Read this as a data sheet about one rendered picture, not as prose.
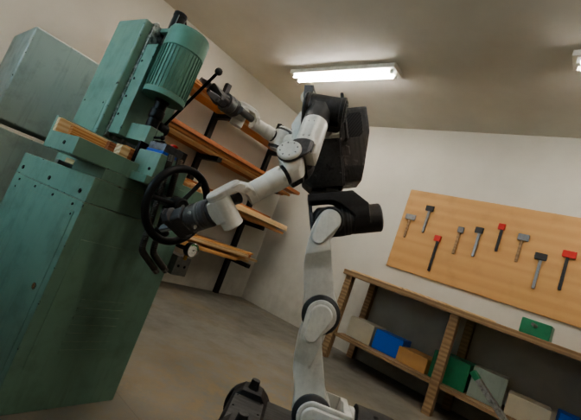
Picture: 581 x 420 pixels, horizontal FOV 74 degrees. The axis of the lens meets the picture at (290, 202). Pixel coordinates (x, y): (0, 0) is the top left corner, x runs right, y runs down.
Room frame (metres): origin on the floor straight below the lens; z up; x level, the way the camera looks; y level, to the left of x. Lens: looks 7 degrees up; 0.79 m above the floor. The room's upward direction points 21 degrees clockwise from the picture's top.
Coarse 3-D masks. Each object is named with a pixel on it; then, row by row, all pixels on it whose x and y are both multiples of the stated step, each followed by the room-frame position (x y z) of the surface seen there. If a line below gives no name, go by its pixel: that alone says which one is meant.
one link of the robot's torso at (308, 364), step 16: (320, 304) 1.41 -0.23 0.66; (304, 320) 1.41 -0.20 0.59; (320, 320) 1.40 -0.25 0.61; (304, 336) 1.40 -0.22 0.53; (320, 336) 1.41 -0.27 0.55; (304, 352) 1.43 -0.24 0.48; (320, 352) 1.45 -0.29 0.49; (304, 368) 1.45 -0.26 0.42; (320, 368) 1.45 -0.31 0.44; (304, 384) 1.45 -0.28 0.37; (320, 384) 1.44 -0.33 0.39; (304, 400) 1.43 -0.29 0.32; (320, 400) 1.42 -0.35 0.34
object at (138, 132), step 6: (132, 126) 1.56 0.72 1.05; (138, 126) 1.54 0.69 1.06; (144, 126) 1.52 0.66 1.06; (150, 126) 1.50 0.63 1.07; (132, 132) 1.55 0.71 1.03; (138, 132) 1.53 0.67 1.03; (144, 132) 1.51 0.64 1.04; (150, 132) 1.50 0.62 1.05; (156, 132) 1.52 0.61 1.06; (162, 132) 1.54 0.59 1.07; (132, 138) 1.54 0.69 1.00; (138, 138) 1.52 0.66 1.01; (144, 138) 1.50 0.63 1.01; (150, 138) 1.51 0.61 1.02
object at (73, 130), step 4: (72, 128) 1.32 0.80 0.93; (76, 128) 1.33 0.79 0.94; (68, 132) 1.32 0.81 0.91; (72, 132) 1.32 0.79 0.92; (76, 132) 1.33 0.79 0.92; (80, 132) 1.34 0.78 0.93; (84, 132) 1.35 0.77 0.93; (80, 136) 1.35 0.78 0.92; (84, 136) 1.36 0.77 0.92; (88, 136) 1.37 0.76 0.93; (92, 136) 1.38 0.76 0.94; (88, 140) 1.37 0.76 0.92; (92, 140) 1.38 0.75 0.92; (96, 140) 1.39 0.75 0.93; (100, 140) 1.40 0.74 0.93; (100, 144) 1.41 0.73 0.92; (104, 144) 1.42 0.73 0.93; (184, 180) 1.76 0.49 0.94
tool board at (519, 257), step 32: (416, 192) 4.15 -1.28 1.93; (416, 224) 4.08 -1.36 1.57; (448, 224) 3.86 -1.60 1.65; (480, 224) 3.66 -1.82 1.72; (512, 224) 3.48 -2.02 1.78; (544, 224) 3.32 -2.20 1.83; (576, 224) 3.17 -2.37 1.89; (416, 256) 4.00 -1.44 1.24; (448, 256) 3.80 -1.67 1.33; (480, 256) 3.61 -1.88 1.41; (512, 256) 3.44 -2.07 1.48; (544, 256) 3.26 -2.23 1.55; (576, 256) 3.11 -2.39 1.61; (480, 288) 3.55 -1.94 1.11; (512, 288) 3.39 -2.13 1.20; (544, 288) 3.24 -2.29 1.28; (576, 288) 3.10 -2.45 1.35; (576, 320) 3.06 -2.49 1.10
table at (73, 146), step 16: (48, 144) 1.29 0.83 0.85; (64, 144) 1.24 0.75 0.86; (80, 144) 1.21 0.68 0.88; (96, 144) 1.25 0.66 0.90; (96, 160) 1.26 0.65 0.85; (112, 160) 1.30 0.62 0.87; (128, 160) 1.35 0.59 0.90; (128, 176) 1.37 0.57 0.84; (144, 176) 1.32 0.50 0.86; (176, 192) 1.44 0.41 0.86
